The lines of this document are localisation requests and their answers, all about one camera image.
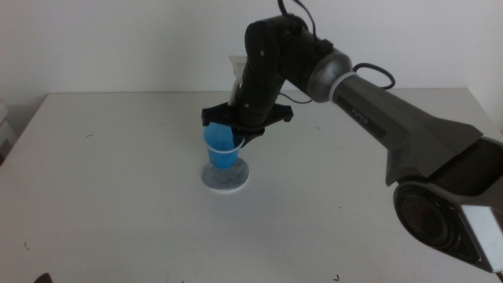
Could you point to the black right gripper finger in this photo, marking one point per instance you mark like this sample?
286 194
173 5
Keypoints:
247 137

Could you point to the blue plastic cup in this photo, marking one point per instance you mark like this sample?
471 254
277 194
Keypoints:
222 156

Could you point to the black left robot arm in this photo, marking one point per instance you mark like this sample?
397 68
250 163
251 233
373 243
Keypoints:
43 279

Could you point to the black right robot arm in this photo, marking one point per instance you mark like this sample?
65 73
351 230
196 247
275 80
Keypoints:
397 118

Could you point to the grey round cup mat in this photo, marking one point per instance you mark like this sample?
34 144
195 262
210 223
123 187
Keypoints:
225 179

